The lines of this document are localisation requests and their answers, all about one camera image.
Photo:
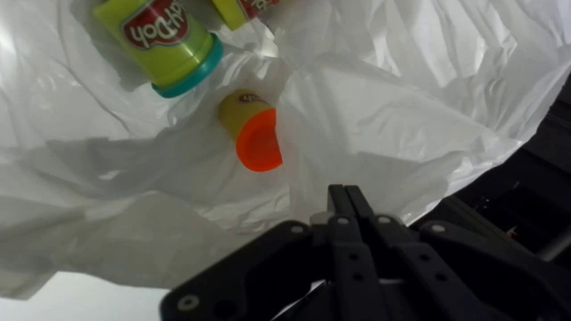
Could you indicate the translucent white plastic bag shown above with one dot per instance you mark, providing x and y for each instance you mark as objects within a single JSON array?
[{"x": 387, "y": 107}]

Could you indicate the container with teal lid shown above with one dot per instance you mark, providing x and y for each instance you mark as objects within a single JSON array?
[{"x": 164, "y": 45}]

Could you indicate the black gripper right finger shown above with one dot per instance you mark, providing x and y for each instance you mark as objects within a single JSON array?
[{"x": 453, "y": 273}]

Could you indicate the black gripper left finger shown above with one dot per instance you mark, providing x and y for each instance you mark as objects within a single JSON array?
[{"x": 351, "y": 268}]

